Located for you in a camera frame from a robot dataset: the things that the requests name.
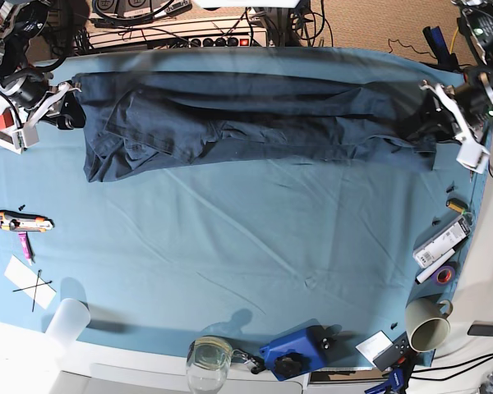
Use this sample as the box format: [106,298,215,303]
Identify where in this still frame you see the white paper slip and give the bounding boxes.
[4,255,57,309]

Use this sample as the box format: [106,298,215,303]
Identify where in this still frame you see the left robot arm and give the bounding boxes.
[420,1,493,174]

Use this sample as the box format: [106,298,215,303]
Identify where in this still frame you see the clear glass jar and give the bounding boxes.
[186,336,233,393]

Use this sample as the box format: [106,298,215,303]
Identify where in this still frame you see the packaged marker pens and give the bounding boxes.
[412,213,471,268]

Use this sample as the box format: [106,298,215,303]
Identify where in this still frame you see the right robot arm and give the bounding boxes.
[0,1,86,154]

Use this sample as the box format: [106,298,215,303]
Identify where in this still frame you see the blue clamp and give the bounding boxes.
[364,361,415,394]

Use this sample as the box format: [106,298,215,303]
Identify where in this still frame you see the pink glue tube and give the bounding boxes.
[18,231,34,266]

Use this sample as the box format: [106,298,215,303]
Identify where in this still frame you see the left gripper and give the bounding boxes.
[420,80,493,174]

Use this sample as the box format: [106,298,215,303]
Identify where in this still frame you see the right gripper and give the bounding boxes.
[19,81,86,148]

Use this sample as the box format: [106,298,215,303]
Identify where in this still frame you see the small battery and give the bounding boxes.
[446,198,468,214]

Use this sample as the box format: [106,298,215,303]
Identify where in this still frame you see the red cube on booklet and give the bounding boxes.
[0,96,24,154]

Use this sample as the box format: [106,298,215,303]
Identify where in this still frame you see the light blue table cloth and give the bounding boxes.
[0,45,493,369]

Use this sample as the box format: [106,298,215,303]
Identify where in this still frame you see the white card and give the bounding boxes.
[356,331,393,365]

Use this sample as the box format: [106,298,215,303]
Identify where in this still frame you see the orange utility knife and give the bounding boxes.
[0,210,54,232]

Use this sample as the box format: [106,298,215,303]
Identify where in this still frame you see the black power strip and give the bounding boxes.
[182,36,253,48]

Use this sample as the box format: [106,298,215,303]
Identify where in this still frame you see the blue plastic box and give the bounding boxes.
[259,327,332,381]

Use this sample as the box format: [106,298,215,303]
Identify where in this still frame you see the metal keyring carabiner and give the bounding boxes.
[232,349,266,374]

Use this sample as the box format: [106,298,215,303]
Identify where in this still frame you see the dark blue T-shirt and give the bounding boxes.
[73,71,436,182]

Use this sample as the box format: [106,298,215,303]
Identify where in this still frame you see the black phone on desk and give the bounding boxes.
[467,323,493,337]

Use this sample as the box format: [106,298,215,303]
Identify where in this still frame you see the black remote control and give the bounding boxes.
[373,332,412,371]

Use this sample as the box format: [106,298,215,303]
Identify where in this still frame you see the olive ceramic mug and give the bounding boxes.
[405,298,454,353]

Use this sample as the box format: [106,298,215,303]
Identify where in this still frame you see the frosted plastic cup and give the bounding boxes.
[45,298,91,354]

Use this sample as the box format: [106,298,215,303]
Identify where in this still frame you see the purple tape roll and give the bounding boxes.
[431,264,456,286]

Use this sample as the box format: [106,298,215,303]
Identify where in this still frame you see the black bobby pins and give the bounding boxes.
[13,270,56,311]

